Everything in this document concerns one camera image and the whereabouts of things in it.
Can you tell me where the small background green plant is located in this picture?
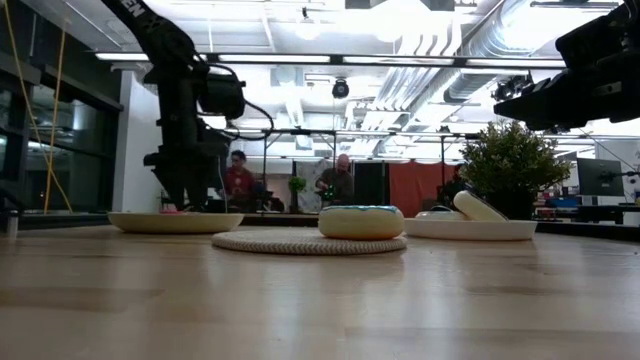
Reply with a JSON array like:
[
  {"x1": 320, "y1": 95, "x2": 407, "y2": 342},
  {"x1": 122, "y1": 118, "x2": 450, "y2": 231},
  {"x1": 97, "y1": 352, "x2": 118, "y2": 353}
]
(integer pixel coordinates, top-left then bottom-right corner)
[{"x1": 288, "y1": 175, "x2": 307, "y2": 214}]

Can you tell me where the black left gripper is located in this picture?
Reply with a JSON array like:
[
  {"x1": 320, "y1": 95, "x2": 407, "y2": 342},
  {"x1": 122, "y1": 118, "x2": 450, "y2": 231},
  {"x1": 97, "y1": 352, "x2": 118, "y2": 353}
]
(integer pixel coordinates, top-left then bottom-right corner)
[{"x1": 143, "y1": 127, "x2": 231, "y2": 211}]

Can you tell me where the person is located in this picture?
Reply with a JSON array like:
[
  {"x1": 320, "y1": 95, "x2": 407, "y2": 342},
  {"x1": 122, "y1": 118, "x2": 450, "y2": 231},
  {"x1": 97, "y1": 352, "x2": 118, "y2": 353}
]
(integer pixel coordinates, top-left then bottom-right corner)
[
  {"x1": 314, "y1": 153, "x2": 355, "y2": 208},
  {"x1": 222, "y1": 149, "x2": 259, "y2": 212}
]

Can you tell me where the green potted plant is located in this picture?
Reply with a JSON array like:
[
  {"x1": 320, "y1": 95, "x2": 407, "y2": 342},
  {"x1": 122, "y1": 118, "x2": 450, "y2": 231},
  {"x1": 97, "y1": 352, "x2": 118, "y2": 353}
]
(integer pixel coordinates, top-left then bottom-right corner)
[{"x1": 459, "y1": 119, "x2": 572, "y2": 221}]

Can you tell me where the white round plate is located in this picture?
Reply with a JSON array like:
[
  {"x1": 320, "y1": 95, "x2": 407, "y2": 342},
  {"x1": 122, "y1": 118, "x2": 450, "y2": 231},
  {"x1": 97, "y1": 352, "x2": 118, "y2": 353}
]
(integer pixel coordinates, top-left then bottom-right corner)
[{"x1": 403, "y1": 218, "x2": 539, "y2": 242}]

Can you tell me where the yellow extension cable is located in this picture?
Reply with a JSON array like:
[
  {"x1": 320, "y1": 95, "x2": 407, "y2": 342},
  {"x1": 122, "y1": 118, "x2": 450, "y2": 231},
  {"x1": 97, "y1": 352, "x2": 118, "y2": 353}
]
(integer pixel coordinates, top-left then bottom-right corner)
[{"x1": 2, "y1": 0, "x2": 74, "y2": 215}]

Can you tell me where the red partition screen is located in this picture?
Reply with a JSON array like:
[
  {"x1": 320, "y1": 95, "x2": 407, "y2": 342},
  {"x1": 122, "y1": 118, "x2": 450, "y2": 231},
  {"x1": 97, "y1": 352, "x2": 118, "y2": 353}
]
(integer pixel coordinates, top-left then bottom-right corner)
[{"x1": 388, "y1": 162, "x2": 464, "y2": 219}]

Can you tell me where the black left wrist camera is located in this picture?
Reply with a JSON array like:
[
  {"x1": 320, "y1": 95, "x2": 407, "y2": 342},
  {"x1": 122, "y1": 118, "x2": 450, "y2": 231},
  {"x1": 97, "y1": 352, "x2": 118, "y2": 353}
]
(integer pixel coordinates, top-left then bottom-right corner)
[{"x1": 198, "y1": 73, "x2": 247, "y2": 120}]

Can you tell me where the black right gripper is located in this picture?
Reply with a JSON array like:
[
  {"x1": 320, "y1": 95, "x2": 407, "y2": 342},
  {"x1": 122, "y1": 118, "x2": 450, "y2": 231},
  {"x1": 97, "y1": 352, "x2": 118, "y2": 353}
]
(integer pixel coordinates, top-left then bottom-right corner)
[{"x1": 493, "y1": 0, "x2": 640, "y2": 132}]

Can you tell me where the dark computer monitor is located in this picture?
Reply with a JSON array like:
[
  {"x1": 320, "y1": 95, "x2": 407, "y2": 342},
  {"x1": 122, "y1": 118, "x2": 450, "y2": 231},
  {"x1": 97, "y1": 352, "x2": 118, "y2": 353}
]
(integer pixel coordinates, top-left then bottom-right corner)
[{"x1": 576, "y1": 157, "x2": 625, "y2": 197}]

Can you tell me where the round woven placemat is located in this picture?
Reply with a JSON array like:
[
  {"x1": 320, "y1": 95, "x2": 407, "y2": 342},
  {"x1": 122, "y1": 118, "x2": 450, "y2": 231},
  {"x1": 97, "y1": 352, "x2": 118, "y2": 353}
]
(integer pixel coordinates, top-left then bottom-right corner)
[{"x1": 211, "y1": 228, "x2": 409, "y2": 257}]

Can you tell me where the large chocolate-iced donut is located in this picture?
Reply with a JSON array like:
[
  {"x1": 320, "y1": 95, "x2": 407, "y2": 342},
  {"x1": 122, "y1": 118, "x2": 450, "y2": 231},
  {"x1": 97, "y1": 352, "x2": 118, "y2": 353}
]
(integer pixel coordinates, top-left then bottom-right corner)
[{"x1": 452, "y1": 189, "x2": 510, "y2": 223}]

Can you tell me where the black background rack frame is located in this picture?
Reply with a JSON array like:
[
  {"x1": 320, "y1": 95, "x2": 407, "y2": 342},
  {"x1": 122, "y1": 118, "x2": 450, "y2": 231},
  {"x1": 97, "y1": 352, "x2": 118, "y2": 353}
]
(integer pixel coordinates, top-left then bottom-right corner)
[{"x1": 259, "y1": 128, "x2": 481, "y2": 211}]

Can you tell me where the large blue-iced donut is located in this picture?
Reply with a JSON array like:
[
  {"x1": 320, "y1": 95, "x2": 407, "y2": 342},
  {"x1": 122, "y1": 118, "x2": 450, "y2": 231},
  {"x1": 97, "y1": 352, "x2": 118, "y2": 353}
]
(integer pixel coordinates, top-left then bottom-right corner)
[{"x1": 317, "y1": 204, "x2": 406, "y2": 241}]

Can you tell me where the beige round plate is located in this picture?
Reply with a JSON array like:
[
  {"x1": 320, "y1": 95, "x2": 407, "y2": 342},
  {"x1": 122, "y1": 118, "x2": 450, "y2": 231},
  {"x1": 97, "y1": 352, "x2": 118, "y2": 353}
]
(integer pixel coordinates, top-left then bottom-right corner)
[{"x1": 107, "y1": 211, "x2": 245, "y2": 235}]

